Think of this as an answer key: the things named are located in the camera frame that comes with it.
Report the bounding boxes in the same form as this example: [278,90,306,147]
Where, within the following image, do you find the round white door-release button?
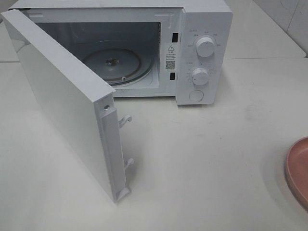
[189,90,204,102]

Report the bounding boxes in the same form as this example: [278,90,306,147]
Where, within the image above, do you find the white microwave door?
[1,10,133,202]

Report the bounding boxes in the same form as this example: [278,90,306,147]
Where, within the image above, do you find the white timer knob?
[192,68,210,86]

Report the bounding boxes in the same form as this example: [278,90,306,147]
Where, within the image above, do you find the upper white power knob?
[195,35,216,58]

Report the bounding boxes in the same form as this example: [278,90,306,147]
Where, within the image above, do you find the pink round plate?
[284,137,308,211]

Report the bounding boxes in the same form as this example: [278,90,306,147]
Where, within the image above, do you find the white microwave oven body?
[8,0,233,105]

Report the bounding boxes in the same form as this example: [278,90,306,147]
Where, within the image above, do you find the glass microwave turntable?
[82,48,153,86]

